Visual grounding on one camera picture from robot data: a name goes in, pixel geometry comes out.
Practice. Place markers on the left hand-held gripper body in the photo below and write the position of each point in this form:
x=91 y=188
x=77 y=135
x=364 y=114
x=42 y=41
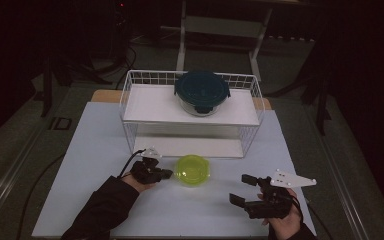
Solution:
x=146 y=170

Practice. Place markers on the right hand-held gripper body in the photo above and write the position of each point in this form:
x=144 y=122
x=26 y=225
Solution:
x=270 y=203

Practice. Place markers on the green lidded plastic container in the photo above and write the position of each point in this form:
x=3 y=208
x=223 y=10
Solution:
x=192 y=170

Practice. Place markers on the blue lidded glass container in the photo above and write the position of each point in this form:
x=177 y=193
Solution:
x=201 y=88

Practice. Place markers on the person's left hand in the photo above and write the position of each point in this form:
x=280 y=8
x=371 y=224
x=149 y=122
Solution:
x=136 y=185

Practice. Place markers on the person's right hand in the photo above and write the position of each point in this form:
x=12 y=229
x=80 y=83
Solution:
x=285 y=226

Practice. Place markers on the black metal stand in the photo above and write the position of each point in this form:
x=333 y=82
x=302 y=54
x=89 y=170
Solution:
x=48 y=86

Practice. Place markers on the black floor bracket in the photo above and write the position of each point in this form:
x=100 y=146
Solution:
x=60 y=123

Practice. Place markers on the white metal table frame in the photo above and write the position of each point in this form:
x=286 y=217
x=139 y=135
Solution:
x=223 y=26

